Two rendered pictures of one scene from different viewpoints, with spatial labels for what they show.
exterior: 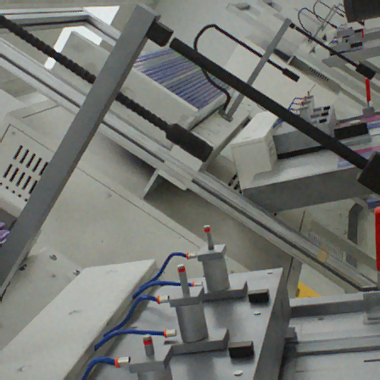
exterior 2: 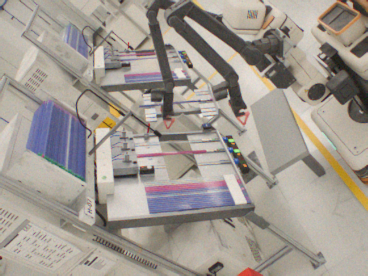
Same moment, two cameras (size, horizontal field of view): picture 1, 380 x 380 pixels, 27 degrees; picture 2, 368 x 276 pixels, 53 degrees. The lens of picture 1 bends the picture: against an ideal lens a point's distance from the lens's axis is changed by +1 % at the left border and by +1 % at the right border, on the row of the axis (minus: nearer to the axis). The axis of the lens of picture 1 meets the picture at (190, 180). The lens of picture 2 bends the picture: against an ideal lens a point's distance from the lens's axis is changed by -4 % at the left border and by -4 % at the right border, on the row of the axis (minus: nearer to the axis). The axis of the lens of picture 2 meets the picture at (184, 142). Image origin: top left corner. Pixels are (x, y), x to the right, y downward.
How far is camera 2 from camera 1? 1.54 m
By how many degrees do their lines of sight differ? 35
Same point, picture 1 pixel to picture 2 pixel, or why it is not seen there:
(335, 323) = (139, 139)
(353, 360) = (143, 147)
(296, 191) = (114, 87)
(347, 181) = (127, 87)
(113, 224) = (63, 91)
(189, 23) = not seen: outside the picture
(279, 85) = not seen: outside the picture
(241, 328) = (131, 145)
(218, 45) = not seen: outside the picture
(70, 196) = (51, 83)
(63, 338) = (105, 146)
